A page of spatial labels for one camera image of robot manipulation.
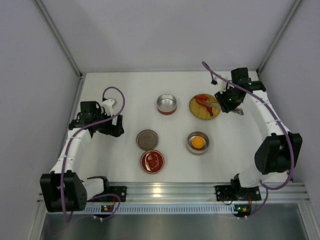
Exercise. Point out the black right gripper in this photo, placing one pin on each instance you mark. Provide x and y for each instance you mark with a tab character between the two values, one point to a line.
225	104

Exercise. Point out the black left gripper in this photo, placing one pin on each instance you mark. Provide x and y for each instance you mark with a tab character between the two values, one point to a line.
117	125

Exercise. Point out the steel tongs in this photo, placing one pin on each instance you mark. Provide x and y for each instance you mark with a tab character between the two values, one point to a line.
212	104

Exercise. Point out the orange round fruit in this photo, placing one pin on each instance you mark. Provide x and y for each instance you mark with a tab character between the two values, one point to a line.
198	142

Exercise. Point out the red round lid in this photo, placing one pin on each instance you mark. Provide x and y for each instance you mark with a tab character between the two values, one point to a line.
152	161

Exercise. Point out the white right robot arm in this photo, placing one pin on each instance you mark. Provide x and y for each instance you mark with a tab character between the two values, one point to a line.
280	148

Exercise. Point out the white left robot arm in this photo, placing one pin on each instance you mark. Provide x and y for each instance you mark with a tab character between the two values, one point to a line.
62	188

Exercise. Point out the round bamboo plate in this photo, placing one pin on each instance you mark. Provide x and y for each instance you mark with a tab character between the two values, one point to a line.
200	111

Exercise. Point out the beige round lid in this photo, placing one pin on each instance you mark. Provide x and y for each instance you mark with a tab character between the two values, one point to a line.
147	140

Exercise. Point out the beige-banded steel container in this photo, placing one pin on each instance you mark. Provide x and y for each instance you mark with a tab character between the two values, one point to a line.
193	150

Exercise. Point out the red-banded steel container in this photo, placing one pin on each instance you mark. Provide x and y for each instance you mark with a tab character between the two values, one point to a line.
166	104

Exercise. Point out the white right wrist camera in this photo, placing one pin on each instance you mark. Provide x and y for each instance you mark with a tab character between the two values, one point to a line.
221	85

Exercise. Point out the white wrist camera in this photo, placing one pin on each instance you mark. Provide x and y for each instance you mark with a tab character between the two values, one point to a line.
108	105
221	85

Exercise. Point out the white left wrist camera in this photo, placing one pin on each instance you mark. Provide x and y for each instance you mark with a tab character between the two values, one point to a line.
108	105

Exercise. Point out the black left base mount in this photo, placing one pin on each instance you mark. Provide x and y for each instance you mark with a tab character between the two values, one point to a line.
119	190

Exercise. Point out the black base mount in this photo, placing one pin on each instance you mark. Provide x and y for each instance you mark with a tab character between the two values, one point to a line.
228	193
119	190

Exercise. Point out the aluminium rail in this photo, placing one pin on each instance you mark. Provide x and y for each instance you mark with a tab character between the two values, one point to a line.
202	193

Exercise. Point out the slotted cable duct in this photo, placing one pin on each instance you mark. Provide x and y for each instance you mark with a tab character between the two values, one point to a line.
163	209

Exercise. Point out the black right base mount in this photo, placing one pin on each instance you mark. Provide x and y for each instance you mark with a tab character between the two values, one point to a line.
228	193

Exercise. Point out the right aluminium frame post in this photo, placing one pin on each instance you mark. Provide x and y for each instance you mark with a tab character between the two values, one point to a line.
289	16

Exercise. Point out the aluminium frame post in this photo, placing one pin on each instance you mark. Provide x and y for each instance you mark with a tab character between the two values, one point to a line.
42	9
289	16

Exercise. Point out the left aluminium frame post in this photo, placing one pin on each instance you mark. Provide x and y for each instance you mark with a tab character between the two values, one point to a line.
42	9

